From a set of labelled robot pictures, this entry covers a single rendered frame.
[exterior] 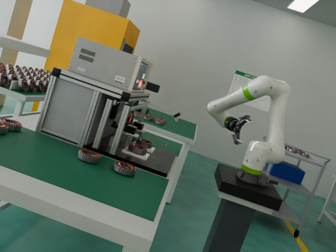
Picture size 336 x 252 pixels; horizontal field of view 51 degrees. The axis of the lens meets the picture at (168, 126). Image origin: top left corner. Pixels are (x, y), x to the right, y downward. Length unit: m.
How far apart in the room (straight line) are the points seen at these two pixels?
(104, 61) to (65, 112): 0.36
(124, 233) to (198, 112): 6.30
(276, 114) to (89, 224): 1.47
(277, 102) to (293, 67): 5.32
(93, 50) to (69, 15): 3.97
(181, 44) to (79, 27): 2.39
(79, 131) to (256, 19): 6.03
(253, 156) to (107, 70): 0.98
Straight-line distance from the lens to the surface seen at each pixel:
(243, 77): 7.42
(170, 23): 7.53
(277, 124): 2.29
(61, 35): 6.03
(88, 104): 1.94
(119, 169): 1.70
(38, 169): 1.48
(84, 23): 5.92
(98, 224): 1.19
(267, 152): 2.16
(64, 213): 1.21
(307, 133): 7.71
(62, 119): 1.99
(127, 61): 2.01
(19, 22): 6.05
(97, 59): 2.06
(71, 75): 1.95
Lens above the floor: 1.24
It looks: 7 degrees down
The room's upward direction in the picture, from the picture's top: 19 degrees clockwise
